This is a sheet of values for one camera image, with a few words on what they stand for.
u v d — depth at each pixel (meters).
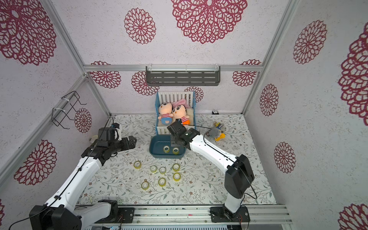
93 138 1.02
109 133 0.61
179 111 1.02
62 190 0.42
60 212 0.38
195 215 0.76
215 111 1.24
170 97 1.10
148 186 0.83
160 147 1.01
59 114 0.73
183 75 0.97
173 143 0.74
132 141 0.73
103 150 0.56
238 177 0.44
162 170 0.90
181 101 1.13
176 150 0.97
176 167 0.91
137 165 0.92
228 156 0.47
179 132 0.62
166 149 0.98
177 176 0.87
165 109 1.05
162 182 0.85
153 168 0.90
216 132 1.00
